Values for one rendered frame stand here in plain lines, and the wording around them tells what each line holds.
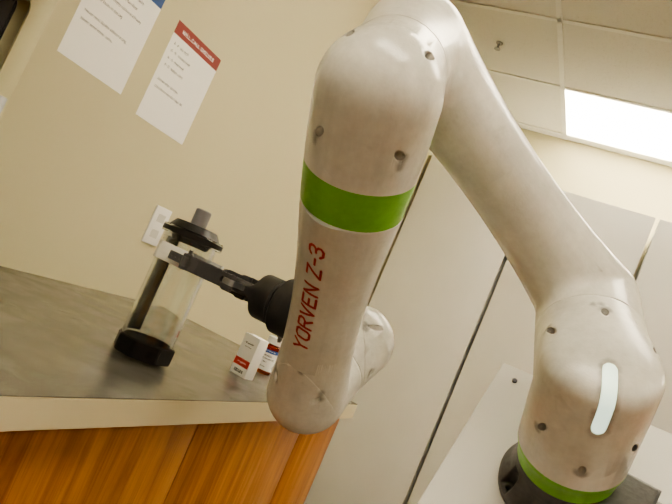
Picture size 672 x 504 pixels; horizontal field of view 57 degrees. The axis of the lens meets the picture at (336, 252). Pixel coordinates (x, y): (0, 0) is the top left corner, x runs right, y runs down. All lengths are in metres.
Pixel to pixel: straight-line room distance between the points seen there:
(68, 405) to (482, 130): 0.56
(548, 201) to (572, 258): 0.08
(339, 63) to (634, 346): 0.43
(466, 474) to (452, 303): 2.60
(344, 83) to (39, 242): 1.21
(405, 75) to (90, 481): 0.68
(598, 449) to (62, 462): 0.63
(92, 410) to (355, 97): 0.50
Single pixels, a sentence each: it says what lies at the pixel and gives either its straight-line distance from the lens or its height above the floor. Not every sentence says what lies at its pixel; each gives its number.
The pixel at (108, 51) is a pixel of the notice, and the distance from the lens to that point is 1.64.
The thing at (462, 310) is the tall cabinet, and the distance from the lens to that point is 3.44.
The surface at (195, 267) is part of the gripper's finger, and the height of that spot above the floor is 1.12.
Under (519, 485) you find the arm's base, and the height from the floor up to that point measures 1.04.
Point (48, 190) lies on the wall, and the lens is 1.62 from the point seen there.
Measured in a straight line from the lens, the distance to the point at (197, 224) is 1.10.
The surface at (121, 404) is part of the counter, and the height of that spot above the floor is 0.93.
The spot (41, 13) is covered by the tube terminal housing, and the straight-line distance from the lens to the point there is 0.99.
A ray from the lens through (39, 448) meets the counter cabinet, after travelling 0.85.
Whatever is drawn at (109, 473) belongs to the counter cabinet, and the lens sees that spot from 0.98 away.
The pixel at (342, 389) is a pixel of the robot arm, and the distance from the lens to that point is 0.81.
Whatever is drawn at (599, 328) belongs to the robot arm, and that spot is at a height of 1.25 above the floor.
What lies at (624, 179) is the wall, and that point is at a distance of 4.04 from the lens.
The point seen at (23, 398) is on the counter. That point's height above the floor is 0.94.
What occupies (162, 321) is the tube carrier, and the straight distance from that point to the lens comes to 1.07.
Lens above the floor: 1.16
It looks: 4 degrees up
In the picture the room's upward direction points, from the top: 23 degrees clockwise
